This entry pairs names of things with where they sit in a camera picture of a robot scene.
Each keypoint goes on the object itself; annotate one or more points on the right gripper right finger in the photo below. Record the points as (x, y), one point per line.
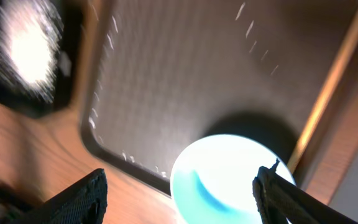
(280, 202)

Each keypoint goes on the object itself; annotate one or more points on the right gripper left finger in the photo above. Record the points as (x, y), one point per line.
(83, 202)

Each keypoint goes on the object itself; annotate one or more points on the light blue bowl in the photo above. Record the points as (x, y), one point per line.
(211, 180)

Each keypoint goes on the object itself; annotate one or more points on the pile of white rice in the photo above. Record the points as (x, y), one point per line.
(30, 36)

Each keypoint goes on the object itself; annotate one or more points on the wooden chopstick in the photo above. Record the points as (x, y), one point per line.
(335, 74)

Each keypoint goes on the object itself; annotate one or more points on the dark brown serving tray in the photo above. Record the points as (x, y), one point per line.
(167, 73)

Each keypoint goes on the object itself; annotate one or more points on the black plastic tray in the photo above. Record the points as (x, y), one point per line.
(72, 16)

